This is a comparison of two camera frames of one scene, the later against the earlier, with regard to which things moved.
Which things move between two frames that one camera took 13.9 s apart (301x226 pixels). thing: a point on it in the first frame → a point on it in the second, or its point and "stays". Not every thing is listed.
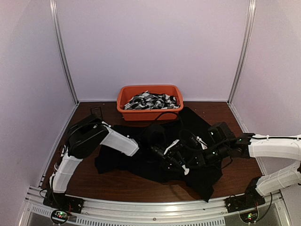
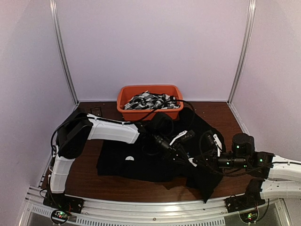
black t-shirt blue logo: x=190 y=155 stays
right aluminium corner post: x=252 y=8 stays
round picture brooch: x=186 y=170 → x=130 y=158
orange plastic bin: x=150 y=102 stays
